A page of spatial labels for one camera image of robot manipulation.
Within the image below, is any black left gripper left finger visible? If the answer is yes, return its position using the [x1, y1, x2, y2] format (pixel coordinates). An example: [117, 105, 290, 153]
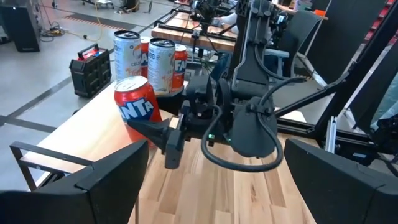
[0, 139, 150, 224]

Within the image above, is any white Celsius drink can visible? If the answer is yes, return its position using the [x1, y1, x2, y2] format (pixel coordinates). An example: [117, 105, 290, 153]
[113, 30, 142, 82]
[147, 37, 176, 96]

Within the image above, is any black and red tool case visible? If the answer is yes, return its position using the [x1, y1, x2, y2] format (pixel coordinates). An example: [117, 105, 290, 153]
[68, 43, 112, 99]

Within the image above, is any black aluminium rig frame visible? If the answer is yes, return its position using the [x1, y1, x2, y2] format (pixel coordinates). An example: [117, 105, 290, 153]
[273, 0, 398, 169]

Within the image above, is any black cabinet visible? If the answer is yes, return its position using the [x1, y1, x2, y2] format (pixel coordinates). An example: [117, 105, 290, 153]
[0, 0, 42, 53]

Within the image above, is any silver aluminium extrusion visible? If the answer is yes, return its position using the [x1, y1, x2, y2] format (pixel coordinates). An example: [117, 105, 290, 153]
[325, 116, 338, 154]

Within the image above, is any black partition panel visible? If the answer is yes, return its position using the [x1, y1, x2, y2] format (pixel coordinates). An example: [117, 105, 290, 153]
[306, 0, 389, 85]

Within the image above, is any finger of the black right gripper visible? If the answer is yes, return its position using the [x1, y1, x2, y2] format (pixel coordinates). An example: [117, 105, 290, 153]
[127, 118, 170, 154]
[156, 93, 187, 116]

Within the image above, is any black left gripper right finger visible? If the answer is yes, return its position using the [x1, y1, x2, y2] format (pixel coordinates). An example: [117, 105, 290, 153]
[284, 138, 398, 224]

